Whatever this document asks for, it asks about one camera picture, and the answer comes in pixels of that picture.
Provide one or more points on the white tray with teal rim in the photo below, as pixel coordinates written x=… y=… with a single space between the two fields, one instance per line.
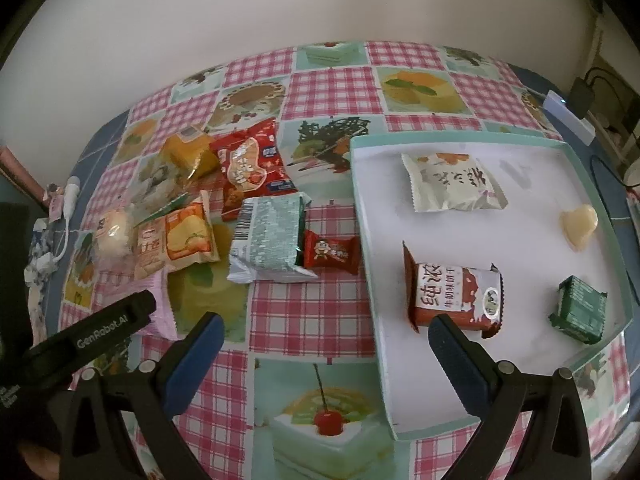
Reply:
x=525 y=260

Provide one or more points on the pink snack packet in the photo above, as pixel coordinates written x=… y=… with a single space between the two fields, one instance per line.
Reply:
x=162 y=310

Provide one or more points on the silver green snack packet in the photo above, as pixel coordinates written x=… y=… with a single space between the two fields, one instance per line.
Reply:
x=270 y=240

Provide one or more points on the blue and white patterned cloth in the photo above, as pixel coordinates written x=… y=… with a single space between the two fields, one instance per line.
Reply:
x=37 y=260

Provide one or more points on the white power strip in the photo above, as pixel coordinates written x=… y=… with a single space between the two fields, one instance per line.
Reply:
x=562 y=112

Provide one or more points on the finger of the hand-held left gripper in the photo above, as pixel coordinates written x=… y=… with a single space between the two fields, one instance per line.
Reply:
x=142 y=307

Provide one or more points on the orange chips packet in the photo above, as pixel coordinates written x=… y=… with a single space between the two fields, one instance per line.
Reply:
x=185 y=235

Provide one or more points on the pale jelly cup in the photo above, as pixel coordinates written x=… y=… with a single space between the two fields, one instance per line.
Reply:
x=579 y=227

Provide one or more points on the brown wooden frame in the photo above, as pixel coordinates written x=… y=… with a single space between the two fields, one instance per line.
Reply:
x=17 y=170

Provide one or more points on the clear round bun packet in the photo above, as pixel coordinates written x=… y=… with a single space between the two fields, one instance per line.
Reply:
x=115 y=232

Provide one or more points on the clear packet with green trim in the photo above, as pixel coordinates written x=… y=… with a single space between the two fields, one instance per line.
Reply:
x=155 y=185

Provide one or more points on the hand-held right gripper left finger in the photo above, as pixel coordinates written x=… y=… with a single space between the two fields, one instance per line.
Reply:
x=200 y=360

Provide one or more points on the pink sachet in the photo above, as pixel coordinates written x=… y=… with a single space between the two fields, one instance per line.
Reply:
x=54 y=202

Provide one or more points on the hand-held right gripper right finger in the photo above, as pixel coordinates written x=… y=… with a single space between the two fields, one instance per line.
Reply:
x=457 y=367

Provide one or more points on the white rice cracker packet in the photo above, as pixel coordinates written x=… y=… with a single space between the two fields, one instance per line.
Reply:
x=450 y=182

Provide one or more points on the small red candy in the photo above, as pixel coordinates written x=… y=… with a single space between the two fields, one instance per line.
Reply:
x=327 y=252

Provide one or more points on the person's left hand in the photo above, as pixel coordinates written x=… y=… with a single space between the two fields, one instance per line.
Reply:
x=37 y=462

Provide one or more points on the black charger adapter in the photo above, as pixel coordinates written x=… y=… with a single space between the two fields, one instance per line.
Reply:
x=582 y=95

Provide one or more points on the yellow snack packet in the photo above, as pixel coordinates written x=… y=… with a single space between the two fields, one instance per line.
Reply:
x=187 y=152

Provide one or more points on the dark green snack packet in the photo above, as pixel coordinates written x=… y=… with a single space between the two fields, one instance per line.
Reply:
x=577 y=310

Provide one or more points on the red snack packet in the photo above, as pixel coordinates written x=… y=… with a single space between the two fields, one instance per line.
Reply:
x=247 y=165

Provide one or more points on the brown white biscuit packet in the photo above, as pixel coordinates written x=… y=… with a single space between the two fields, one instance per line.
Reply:
x=450 y=290

